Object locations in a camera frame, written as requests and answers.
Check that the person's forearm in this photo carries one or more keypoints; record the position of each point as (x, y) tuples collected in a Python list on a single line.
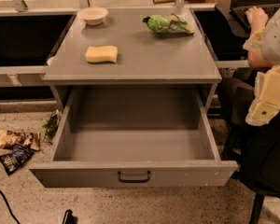
[(255, 57)]

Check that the black drawer handle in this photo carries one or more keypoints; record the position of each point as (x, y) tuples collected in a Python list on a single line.
[(134, 178)]

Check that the black office chair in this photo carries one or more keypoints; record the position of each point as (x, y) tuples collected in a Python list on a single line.
[(256, 149)]

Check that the grey open top drawer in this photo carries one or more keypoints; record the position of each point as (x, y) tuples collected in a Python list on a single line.
[(104, 131)]

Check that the yellow sponge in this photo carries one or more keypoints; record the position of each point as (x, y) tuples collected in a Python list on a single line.
[(101, 54)]

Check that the white bowl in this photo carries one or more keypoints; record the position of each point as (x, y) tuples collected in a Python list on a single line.
[(93, 15)]

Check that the grey cabinet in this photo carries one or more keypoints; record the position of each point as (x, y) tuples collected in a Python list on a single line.
[(143, 56)]

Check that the green snack bag on floor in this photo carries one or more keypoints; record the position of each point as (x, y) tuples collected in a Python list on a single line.
[(51, 125)]

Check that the black object on floor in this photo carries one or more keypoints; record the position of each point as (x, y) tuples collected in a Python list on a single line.
[(68, 217)]

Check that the person's hand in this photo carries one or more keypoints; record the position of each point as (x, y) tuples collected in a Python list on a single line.
[(256, 17)]

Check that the dark blue snack bag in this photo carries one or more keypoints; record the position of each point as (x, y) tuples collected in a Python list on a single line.
[(16, 159)]

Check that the tan snack bag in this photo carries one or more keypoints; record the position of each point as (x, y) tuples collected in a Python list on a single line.
[(8, 139)]

